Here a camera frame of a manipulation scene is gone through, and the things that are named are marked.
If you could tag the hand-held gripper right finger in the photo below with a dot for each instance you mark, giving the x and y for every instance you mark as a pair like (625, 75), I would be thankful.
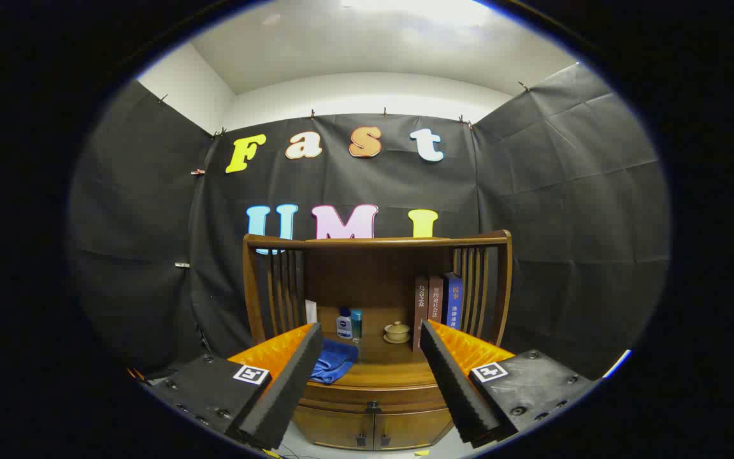
(453, 382)

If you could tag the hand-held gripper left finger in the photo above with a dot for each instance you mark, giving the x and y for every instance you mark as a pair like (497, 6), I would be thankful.
(290, 389)

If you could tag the wooden drawer with black knob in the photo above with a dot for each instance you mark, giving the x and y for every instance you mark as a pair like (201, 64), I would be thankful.
(399, 398)

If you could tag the wooden cabinet door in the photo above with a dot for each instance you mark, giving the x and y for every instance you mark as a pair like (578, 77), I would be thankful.
(411, 428)
(335, 428)

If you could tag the wooden countertop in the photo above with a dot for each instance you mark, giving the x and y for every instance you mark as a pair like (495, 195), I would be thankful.
(380, 363)

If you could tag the wooden cabinet with slatted hutch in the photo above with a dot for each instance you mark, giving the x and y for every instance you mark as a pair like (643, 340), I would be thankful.
(367, 274)

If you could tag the blue folded towel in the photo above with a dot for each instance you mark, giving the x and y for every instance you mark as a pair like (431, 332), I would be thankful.
(335, 360)

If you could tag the beige lidded tea cup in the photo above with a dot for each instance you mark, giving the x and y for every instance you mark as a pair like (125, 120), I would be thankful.
(397, 331)

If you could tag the white tube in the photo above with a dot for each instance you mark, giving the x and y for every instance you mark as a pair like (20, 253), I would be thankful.
(311, 312)

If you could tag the white lotion bottle blue cap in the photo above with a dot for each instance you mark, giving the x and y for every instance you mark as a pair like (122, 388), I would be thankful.
(344, 326)

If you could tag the blue book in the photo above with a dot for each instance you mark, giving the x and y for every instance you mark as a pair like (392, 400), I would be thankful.
(453, 299)

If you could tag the dark brown book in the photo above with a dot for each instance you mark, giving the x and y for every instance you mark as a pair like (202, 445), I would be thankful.
(420, 306)

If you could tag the reddish brown book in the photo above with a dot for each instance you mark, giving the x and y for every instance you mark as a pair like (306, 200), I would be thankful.
(436, 299)

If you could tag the teal clear bottle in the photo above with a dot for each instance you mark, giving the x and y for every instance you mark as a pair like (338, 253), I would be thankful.
(356, 325)

